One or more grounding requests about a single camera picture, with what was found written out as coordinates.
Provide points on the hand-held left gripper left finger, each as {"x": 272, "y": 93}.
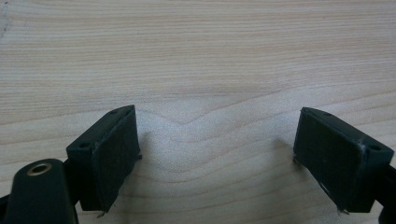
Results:
{"x": 106, "y": 155}

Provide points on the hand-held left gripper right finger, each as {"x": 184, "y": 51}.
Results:
{"x": 336, "y": 158}

